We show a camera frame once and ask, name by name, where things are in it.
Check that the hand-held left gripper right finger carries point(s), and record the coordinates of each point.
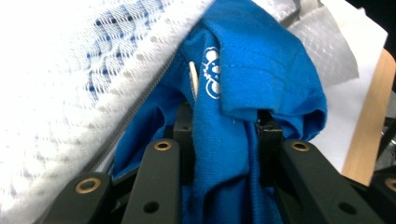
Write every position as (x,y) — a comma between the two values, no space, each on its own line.
(269,137)

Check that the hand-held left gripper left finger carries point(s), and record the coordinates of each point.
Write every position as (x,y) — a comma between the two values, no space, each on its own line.
(183,127)

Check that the blue shirt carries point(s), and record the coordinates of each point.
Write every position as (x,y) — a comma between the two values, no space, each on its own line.
(255,68)

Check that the white mesh laundry bag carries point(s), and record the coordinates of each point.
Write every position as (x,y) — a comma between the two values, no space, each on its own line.
(62,77)

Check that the white table cover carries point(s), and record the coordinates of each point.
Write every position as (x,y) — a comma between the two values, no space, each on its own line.
(351,115)

